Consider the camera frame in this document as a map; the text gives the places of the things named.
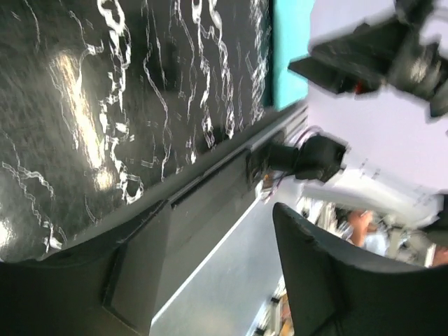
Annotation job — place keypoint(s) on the aluminium frame rail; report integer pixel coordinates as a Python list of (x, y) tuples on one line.
[(251, 138)]

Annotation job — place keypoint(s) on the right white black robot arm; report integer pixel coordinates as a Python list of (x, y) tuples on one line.
[(341, 177)]

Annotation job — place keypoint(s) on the teal t shirt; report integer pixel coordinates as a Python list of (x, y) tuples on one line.
[(291, 33)]

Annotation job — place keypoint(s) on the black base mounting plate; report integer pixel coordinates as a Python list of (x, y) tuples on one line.
[(166, 245)]

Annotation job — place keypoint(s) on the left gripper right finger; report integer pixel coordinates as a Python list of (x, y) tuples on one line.
[(336, 288)]

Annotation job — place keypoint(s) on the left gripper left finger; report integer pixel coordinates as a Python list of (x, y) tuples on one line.
[(36, 296)]

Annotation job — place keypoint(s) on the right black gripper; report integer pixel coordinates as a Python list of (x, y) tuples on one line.
[(359, 61)]

